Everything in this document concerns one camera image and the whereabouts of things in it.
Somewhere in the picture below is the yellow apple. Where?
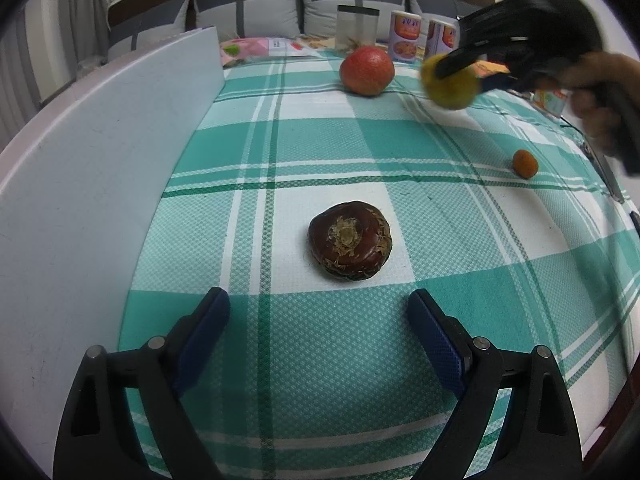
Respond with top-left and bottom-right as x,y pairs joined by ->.
420,54 -> 482,110

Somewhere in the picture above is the small orange tangerine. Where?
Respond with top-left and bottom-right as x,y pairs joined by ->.
512,150 -> 539,180

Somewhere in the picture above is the dark brown mangosteen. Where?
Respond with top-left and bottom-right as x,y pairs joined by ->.
307,200 -> 393,281

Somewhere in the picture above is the person right hand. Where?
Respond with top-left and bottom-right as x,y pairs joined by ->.
559,52 -> 640,159

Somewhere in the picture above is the orange book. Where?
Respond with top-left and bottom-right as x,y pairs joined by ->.
472,60 -> 510,78

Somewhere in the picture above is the colourful paper box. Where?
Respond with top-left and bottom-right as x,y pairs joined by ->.
532,89 -> 568,118

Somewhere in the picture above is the red apple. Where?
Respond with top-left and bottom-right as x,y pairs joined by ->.
340,46 -> 395,96

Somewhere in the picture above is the clear snack bag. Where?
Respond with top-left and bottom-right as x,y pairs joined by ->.
335,4 -> 380,53

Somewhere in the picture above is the green white plaid tablecloth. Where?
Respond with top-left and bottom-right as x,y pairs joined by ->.
118,54 -> 639,479

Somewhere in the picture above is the grey sofa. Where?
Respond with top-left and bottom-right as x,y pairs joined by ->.
107,0 -> 495,60

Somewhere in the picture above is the pink floral package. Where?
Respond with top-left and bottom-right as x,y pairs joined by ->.
220,37 -> 320,67

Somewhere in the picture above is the white board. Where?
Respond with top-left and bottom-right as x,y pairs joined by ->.
1,28 -> 224,472

